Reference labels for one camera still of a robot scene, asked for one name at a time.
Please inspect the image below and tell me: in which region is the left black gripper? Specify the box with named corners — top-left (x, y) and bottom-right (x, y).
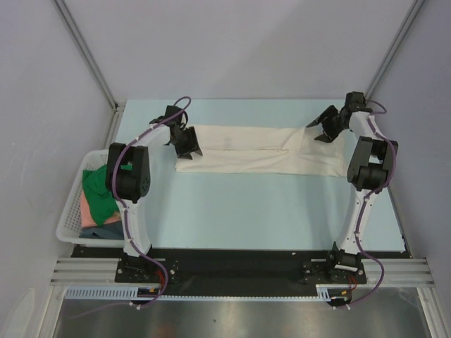
top-left (171, 126), bottom-right (202, 160)

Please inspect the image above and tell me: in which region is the cream t shirt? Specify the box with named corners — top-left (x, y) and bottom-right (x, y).
top-left (175, 125), bottom-right (347, 177)

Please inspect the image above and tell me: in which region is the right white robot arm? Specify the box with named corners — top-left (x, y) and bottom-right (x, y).
top-left (307, 106), bottom-right (397, 282)

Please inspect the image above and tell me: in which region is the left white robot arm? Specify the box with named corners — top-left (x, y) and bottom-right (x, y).
top-left (106, 124), bottom-right (202, 282)

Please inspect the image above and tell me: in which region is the green t shirt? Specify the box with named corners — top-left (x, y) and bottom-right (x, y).
top-left (82, 165), bottom-right (119, 226)

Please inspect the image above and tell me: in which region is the pink t shirt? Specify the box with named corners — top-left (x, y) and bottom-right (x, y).
top-left (80, 192), bottom-right (121, 228)

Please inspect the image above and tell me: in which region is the white plastic laundry basket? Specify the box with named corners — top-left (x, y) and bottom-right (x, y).
top-left (56, 149), bottom-right (124, 248)

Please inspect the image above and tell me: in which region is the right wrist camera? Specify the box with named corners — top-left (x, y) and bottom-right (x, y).
top-left (345, 92), bottom-right (368, 112)

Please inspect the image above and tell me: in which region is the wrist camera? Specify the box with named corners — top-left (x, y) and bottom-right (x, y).
top-left (149, 106), bottom-right (188, 130)
top-left (345, 92), bottom-right (368, 112)

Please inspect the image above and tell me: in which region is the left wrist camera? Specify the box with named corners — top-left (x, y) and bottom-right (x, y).
top-left (149, 106), bottom-right (188, 130)

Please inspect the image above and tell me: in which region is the left aluminium corner post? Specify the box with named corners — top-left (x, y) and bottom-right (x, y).
top-left (52, 0), bottom-right (118, 111)

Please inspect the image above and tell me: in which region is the aluminium corner post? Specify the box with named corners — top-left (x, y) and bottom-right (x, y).
top-left (52, 0), bottom-right (118, 111)
top-left (365, 0), bottom-right (427, 100)

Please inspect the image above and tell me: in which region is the right aluminium corner post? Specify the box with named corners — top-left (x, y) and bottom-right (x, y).
top-left (365, 0), bottom-right (427, 100)

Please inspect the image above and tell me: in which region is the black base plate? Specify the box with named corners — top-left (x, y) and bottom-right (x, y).
top-left (70, 247), bottom-right (374, 297)

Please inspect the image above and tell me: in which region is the aluminium frame rail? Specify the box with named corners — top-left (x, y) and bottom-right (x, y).
top-left (50, 258), bottom-right (435, 288)

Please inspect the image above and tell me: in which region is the white slotted cable duct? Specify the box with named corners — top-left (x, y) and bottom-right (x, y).
top-left (66, 284), bottom-right (353, 302)

